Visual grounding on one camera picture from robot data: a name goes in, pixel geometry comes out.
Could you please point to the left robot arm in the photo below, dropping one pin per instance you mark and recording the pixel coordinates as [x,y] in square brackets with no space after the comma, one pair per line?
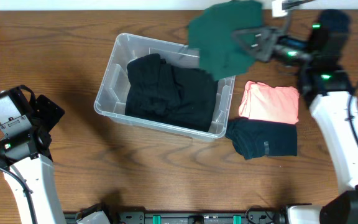
[25,158]

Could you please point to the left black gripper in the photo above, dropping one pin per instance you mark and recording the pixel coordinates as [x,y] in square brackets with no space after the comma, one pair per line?
[46,111]

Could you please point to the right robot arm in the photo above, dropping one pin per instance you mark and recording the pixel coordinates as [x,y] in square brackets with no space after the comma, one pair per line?
[331,99]

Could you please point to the dark green garment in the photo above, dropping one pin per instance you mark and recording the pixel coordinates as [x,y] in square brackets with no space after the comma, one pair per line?
[211,33]

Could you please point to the pink garment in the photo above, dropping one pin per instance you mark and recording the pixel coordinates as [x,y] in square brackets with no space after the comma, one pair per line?
[278,104]

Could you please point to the clear plastic storage bin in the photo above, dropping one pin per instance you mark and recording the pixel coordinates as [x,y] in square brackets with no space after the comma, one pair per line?
[112,95]

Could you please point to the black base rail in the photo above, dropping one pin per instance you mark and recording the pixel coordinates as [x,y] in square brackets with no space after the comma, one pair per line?
[252,216]

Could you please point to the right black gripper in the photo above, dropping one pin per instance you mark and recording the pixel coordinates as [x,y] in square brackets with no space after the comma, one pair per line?
[265,51]

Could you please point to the small black garment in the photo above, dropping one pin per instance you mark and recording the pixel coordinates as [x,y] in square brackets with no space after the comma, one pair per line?
[153,91]

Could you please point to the large black garment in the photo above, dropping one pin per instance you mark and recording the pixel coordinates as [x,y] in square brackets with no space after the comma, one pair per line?
[186,97]

